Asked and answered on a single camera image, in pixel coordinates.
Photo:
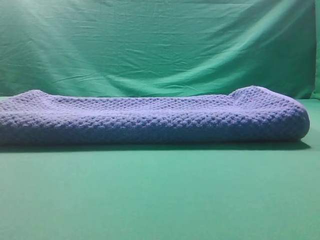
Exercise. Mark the blue waffle weave towel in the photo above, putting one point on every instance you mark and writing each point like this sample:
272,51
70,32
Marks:
247,114

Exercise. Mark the green backdrop cloth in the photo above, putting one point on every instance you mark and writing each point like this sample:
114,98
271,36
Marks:
150,48

